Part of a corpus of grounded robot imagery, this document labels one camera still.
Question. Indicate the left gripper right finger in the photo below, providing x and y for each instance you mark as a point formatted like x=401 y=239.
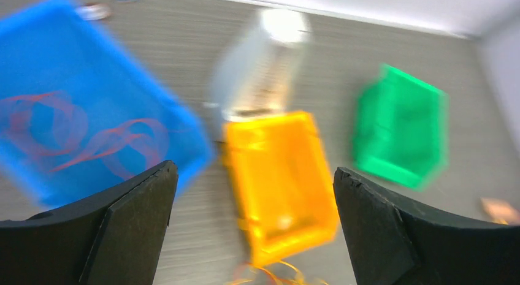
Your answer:
x=393 y=239

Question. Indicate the blue plastic bin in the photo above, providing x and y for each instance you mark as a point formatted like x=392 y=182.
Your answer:
x=79 y=114

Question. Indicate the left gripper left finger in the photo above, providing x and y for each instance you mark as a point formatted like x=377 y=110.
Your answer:
x=112 y=237

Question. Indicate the tan wooden block right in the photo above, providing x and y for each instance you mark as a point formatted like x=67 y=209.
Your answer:
x=500 y=211

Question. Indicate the green plastic bin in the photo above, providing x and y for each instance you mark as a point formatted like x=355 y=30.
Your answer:
x=401 y=129

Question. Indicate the white metronome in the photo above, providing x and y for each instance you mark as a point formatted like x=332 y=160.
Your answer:
x=254 y=76

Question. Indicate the poker chip near bin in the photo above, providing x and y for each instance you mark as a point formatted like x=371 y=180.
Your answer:
x=94 y=11

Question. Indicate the orange plastic bin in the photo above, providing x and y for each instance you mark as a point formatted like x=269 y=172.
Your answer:
x=282 y=185

